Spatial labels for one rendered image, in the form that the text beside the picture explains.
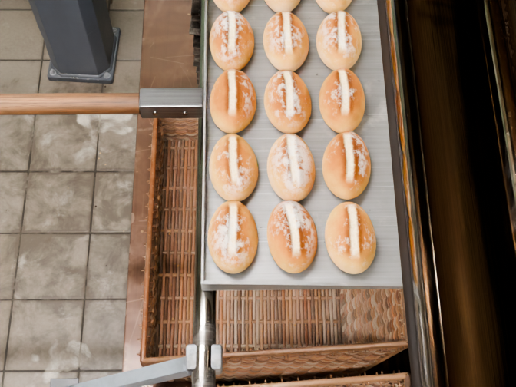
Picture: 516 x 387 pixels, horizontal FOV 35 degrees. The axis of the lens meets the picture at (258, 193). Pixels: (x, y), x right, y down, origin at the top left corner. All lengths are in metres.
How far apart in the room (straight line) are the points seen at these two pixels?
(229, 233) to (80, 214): 1.43
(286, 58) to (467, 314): 0.51
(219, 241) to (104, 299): 1.31
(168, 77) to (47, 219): 0.71
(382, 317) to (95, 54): 1.39
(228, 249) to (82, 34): 1.51
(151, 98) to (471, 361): 0.58
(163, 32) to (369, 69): 0.87
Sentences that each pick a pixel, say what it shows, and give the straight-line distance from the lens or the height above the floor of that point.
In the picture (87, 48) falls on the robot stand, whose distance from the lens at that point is 2.51.
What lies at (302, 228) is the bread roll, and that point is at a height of 1.23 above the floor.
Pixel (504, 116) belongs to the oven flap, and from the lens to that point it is 0.87.
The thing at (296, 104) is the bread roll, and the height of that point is 1.23.
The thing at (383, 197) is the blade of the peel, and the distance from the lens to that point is 1.13.
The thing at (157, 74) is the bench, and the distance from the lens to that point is 1.94.
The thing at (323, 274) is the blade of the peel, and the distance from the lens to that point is 1.08.
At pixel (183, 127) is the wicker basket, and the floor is 0.64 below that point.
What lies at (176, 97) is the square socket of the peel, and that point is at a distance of 1.16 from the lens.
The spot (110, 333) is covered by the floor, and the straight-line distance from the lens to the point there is 2.30.
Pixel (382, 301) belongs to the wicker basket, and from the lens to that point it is 1.51.
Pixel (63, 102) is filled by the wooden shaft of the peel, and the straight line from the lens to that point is 1.18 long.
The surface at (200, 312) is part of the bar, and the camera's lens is 1.06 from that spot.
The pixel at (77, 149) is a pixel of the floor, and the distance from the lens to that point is 2.53.
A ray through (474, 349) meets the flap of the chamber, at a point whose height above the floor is 1.41.
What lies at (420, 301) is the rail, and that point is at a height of 1.44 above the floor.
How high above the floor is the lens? 2.19
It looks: 65 degrees down
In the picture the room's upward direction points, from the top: 2 degrees clockwise
